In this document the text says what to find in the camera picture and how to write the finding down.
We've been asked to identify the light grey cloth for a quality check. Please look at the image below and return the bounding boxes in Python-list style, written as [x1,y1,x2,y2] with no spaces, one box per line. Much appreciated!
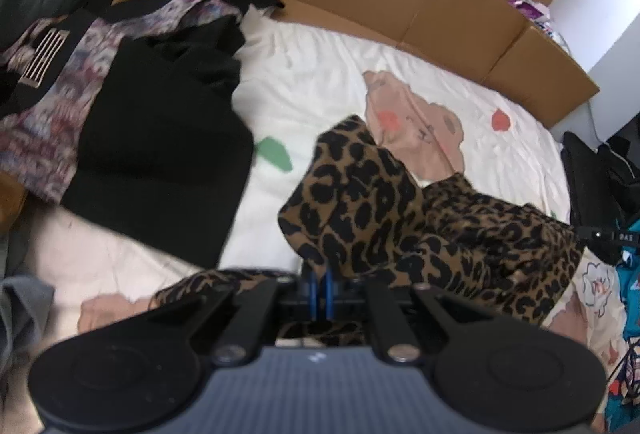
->
[0,264,57,365]

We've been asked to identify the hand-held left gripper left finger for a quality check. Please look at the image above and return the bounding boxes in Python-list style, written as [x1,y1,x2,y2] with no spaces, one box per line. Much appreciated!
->
[149,269,321,365]

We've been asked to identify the black garment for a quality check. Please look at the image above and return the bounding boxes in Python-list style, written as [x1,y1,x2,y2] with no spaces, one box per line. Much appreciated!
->
[62,36,257,271]
[142,0,287,89]

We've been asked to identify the white printed blanket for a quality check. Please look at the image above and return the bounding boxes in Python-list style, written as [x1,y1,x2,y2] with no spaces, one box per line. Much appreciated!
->
[20,8,626,434]

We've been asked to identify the teal printed jersey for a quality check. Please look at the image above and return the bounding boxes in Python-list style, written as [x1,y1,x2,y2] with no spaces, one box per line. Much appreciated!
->
[602,214,640,434]

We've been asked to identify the leopard print garment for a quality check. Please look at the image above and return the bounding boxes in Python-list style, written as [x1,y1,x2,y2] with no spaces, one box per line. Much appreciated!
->
[152,114,586,348]

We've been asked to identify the purple packet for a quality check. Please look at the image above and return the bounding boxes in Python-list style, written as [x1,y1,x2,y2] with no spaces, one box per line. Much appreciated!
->
[507,0,548,22]

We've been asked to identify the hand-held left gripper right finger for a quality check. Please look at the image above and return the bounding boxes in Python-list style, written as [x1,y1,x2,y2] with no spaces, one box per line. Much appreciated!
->
[324,269,482,365]

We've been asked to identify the purple patterned garment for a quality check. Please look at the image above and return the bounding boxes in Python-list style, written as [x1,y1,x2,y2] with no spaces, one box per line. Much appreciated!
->
[0,0,243,205]

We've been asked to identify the folded black clothes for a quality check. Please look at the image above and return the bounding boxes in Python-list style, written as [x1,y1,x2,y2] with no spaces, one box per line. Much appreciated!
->
[561,130,633,227]

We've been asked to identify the white printed plastic packet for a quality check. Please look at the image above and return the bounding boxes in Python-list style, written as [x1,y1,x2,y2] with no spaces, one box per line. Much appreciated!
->
[534,16,568,45]

